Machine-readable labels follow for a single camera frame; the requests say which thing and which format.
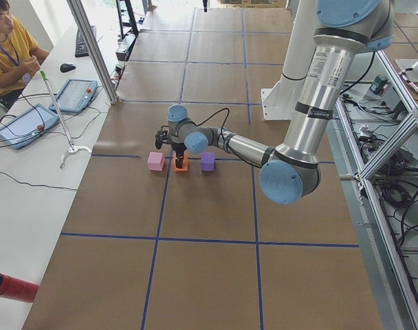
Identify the aluminium side frame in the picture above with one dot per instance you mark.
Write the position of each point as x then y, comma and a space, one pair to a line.
374, 138

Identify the person in yellow shirt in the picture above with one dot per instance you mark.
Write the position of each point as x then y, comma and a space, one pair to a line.
20, 56

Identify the near blue teach pendant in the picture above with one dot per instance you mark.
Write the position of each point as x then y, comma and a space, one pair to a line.
28, 126

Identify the pink foam cube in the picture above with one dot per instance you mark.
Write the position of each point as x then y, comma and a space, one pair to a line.
155, 161

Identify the black keyboard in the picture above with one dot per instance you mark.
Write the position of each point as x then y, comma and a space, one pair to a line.
81, 49

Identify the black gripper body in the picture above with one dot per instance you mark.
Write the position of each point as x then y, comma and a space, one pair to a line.
179, 148

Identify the green power adapter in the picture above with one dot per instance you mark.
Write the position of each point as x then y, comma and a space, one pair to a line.
378, 84

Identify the red cylinder tube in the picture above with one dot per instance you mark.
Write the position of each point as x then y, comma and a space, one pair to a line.
16, 289

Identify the black computer mouse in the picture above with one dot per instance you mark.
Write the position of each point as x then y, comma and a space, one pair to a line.
67, 67

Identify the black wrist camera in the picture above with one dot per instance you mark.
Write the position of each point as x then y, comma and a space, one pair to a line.
161, 138

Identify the far blue teach pendant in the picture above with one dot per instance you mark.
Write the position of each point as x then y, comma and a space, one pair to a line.
75, 95

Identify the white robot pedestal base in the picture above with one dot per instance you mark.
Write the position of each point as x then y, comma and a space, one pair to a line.
279, 102

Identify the blue teach pendant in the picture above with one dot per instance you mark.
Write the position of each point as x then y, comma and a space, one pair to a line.
75, 95
28, 126

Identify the aluminium frame post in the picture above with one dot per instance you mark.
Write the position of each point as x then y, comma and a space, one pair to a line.
83, 24

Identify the purple foam cube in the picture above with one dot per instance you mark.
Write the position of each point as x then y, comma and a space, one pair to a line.
207, 161

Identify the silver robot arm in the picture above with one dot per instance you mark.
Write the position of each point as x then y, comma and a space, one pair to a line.
326, 37

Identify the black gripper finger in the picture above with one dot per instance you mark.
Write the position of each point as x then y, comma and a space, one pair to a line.
179, 160

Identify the orange foam cube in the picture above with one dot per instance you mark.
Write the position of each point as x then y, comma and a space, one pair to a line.
185, 166

